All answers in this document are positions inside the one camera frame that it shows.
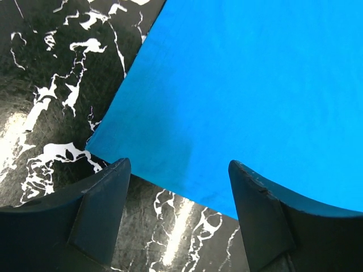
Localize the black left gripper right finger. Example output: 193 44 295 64
228 160 362 271

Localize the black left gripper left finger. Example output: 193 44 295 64
1 158 131 271

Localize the blue t shirt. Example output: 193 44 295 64
86 1 362 218

